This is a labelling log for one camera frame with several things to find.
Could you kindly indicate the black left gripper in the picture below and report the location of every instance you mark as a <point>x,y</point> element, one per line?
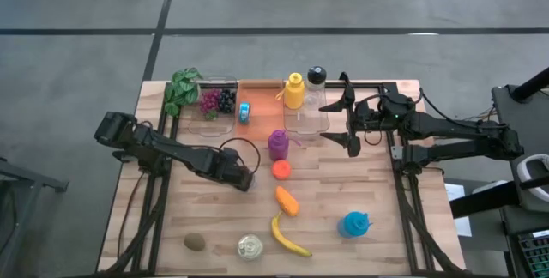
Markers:
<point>242,179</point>

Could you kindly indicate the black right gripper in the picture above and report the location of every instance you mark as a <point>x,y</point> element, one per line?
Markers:
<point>371,115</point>

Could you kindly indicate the magenta squeeze bottle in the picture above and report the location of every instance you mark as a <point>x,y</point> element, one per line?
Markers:
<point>279,145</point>

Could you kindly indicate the clear bottle black cap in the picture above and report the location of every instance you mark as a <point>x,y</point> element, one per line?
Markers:
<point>316,75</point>

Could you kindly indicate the yellow squeeze bottle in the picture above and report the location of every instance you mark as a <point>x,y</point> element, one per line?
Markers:
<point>293,93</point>

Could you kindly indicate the brown kiwi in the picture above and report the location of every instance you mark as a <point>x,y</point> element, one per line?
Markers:
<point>195,242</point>

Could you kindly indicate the red grape bunch with leaf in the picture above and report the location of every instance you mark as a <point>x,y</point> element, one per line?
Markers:
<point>209,100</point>

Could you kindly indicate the blue squeeze bottle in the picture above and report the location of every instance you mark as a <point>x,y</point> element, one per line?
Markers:
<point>354,224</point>

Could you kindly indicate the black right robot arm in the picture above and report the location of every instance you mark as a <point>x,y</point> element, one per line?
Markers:
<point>463,136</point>

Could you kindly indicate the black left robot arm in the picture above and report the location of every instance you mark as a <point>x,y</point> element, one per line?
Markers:
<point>171,151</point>

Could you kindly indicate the orange fruit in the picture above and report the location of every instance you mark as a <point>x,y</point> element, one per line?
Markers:
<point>281,170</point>

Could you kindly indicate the clear plastic bin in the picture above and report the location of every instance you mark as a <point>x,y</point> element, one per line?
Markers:
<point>306,123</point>
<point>214,128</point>

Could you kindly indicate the orange carrot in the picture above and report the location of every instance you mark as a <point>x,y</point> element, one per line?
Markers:
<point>286,201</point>

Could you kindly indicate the orange plastic bin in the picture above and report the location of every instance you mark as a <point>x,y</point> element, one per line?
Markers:
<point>263,115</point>

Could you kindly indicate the yellow banana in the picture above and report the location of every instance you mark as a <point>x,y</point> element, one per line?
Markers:
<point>283,237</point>

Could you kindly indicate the green striped-leaf plant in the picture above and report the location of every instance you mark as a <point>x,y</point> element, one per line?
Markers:
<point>184,85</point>

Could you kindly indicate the white paper sheet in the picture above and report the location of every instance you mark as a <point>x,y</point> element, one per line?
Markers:
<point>452,191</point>

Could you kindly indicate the black flat bar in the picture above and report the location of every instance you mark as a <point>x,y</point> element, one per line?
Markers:
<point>489,198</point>

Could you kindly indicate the dark grey side desk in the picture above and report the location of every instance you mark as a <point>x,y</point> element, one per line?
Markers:
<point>514,110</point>

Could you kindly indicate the white headset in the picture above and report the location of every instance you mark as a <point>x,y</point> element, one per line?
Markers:
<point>520,170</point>

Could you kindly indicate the black pole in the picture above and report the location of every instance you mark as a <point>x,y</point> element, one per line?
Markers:
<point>532,85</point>

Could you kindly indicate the dark metal stand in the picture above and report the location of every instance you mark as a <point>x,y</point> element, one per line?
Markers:
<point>25,183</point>

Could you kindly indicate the backlit keyboard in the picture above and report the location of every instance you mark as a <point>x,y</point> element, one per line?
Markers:
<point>536,252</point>

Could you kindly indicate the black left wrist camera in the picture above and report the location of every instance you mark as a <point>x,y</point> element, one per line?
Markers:
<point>229,158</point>

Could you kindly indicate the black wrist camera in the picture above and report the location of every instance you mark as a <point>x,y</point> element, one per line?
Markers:
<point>396,105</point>
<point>229,158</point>

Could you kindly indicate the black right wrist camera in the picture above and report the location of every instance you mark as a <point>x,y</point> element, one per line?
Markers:
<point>396,105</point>

